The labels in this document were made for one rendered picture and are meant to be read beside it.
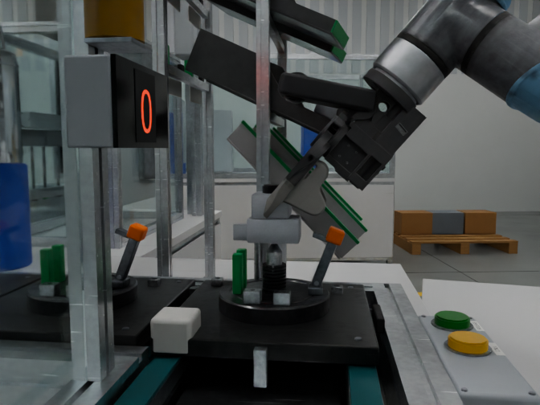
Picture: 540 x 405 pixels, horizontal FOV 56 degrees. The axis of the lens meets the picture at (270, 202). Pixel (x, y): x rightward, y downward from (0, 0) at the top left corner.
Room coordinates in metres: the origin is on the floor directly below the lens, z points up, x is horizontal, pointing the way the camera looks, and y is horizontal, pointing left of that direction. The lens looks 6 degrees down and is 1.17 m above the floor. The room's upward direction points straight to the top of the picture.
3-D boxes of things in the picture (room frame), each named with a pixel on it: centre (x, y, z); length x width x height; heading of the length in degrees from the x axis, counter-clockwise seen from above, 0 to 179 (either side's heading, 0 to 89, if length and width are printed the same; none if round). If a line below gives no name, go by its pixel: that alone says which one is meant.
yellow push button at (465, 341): (0.51, -0.21, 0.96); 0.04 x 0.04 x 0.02
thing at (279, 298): (0.57, -0.01, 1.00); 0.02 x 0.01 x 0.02; 83
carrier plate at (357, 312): (0.62, -0.01, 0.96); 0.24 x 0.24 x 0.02; 83
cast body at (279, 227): (0.63, 0.00, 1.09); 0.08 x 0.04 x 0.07; 83
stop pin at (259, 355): (0.50, 0.01, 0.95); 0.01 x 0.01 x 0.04; 83
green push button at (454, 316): (0.58, -0.22, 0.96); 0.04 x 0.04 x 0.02
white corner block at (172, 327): (0.54, 0.10, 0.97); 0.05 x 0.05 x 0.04; 83
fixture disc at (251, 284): (0.62, -0.01, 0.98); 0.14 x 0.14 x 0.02
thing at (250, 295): (0.58, 0.02, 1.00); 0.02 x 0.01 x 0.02; 83
